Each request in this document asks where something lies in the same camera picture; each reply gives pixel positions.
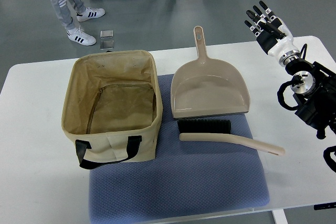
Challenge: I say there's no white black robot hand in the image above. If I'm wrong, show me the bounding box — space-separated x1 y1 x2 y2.
245 1 300 67

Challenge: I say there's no white striped sneaker far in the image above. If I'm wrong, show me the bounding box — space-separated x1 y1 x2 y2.
76 7 106 22

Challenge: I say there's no yellow fabric bag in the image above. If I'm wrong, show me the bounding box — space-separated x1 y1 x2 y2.
61 50 163 169

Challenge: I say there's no pink dustpan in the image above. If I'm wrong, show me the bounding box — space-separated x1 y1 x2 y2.
171 26 250 119

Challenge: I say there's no white table leg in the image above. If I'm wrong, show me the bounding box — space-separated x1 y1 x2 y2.
271 209 288 224

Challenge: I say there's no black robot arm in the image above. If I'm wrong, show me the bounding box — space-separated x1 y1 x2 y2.
277 44 335 140

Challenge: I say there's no blue textured cushion mat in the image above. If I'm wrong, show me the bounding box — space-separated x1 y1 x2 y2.
89 74 269 223

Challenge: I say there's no white striped sneaker near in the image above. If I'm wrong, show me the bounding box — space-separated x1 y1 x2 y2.
66 27 97 46

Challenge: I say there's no pink hand broom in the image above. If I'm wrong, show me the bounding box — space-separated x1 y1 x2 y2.
177 118 285 156

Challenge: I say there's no white striped sneaker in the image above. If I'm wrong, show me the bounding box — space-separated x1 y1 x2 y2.
76 7 106 22
66 27 97 46

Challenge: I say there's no black table control panel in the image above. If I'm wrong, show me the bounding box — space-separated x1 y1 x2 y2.
313 202 336 210

